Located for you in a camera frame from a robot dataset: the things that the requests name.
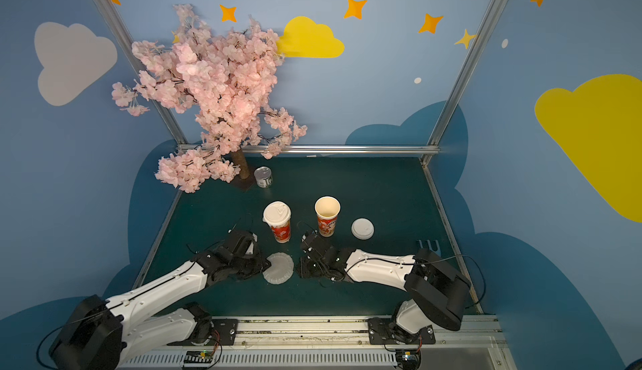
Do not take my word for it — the aluminium front rail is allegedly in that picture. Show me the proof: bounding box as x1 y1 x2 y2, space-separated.
119 315 517 369

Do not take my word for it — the aluminium frame right post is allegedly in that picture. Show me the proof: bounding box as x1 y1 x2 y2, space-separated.
421 0 508 169

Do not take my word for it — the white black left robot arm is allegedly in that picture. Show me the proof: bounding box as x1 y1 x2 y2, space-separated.
48 230 272 369

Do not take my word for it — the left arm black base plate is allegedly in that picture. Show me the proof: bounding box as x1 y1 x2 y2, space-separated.
170 318 239 347

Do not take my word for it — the small green circuit board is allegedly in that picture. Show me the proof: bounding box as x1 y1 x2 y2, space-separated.
182 350 215 369

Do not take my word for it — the red paper cup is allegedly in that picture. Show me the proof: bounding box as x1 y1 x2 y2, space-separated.
314 196 341 237
262 201 291 243

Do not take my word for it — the translucent paper sheet left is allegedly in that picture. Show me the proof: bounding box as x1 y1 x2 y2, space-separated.
262 252 294 285

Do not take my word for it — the blue garden fork wooden handle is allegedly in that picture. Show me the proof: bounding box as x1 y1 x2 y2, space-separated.
418 240 441 256

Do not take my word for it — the small silver tin can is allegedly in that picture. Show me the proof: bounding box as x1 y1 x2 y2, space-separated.
254 166 273 189

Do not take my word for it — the pink cherry blossom tree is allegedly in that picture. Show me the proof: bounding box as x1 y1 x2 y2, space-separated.
111 5 307 193

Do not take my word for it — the aluminium frame left post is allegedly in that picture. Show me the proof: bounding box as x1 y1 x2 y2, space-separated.
93 0 187 144

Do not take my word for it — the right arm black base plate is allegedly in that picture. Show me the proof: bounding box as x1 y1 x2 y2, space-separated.
366 317 436 346

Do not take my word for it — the aluminium frame post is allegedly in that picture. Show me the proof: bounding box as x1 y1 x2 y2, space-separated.
421 0 508 169
93 0 187 144

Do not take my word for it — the white lid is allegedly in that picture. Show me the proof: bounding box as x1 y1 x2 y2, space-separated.
351 218 375 241
262 201 291 228

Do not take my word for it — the aluminium frame back bar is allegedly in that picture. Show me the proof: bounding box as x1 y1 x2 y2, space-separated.
177 143 441 157

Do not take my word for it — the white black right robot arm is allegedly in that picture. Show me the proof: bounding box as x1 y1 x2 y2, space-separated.
295 231 471 345

